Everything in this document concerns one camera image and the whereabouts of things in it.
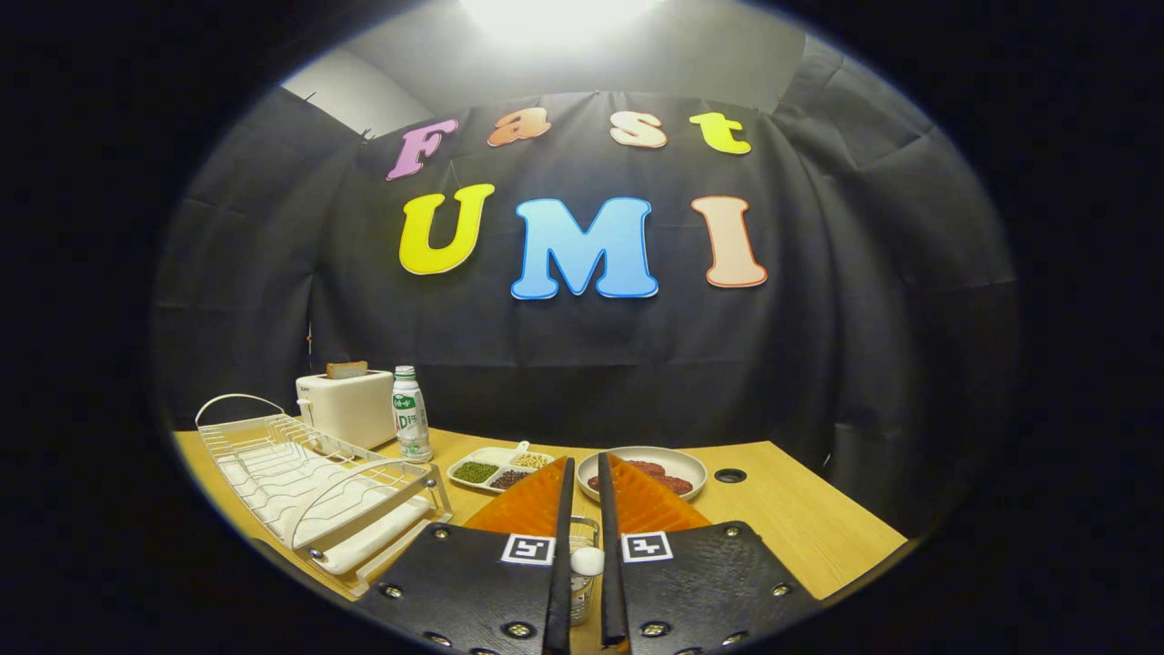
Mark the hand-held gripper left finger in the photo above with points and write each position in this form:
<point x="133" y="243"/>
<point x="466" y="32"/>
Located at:
<point x="558" y="600"/>

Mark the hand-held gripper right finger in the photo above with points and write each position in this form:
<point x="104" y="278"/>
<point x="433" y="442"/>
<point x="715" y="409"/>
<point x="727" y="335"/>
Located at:
<point x="611" y="591"/>

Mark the white plate with meat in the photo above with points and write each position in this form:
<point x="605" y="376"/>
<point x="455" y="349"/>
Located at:
<point x="677" y="462"/>

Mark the red meat slice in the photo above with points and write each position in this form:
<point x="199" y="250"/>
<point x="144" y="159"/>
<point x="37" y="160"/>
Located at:
<point x="675" y="484"/>
<point x="647" y="468"/>

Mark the dark red beans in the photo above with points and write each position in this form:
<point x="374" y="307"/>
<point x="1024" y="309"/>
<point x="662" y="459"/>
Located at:
<point x="511" y="478"/>

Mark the yellow soybeans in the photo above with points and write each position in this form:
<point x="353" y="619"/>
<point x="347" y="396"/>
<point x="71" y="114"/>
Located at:
<point x="531" y="460"/>

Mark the white divided tray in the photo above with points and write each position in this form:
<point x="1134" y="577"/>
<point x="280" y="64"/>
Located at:
<point x="491" y="464"/>

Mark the green mung beans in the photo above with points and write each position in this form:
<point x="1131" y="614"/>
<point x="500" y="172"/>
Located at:
<point x="475" y="472"/>

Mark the white rice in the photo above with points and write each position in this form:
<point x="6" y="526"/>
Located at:
<point x="493" y="455"/>

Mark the white drip tray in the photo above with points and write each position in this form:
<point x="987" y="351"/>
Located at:
<point x="364" y="541"/>

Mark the black backdrop cloth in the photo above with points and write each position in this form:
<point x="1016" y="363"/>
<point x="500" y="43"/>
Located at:
<point x="582" y="364"/>

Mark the small white drink bottle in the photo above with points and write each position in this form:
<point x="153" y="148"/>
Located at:
<point x="411" y="418"/>

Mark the white toaster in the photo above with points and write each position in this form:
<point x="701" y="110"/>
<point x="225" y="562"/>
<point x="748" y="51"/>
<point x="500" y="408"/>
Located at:
<point x="350" y="409"/>

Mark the brown toast slice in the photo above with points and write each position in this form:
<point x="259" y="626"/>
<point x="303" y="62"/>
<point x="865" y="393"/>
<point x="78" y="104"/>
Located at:
<point x="346" y="369"/>

